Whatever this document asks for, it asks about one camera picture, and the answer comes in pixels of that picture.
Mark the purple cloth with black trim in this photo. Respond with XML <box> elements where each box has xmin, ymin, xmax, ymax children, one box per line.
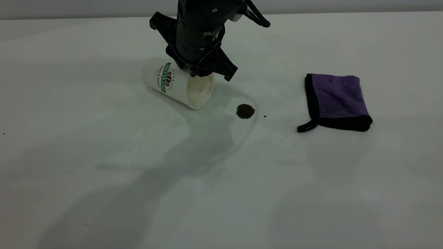
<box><xmin>297</xmin><ymin>73</ymin><xmax>373</xmax><ymax>133</ymax></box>

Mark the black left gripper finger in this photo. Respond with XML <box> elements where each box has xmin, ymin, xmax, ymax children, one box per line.
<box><xmin>189</xmin><ymin>66</ymin><xmax>214</xmax><ymax>78</ymax></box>

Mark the dark coffee spill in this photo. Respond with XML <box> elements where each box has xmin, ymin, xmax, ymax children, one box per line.
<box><xmin>236</xmin><ymin>104</ymin><xmax>256</xmax><ymax>120</ymax></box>

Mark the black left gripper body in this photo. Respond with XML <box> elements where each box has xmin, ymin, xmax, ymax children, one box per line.
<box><xmin>149</xmin><ymin>0</ymin><xmax>243</xmax><ymax>82</ymax></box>

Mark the white paper coffee cup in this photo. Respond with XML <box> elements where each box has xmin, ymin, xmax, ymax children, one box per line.
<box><xmin>142</xmin><ymin>62</ymin><xmax>214</xmax><ymax>110</ymax></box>

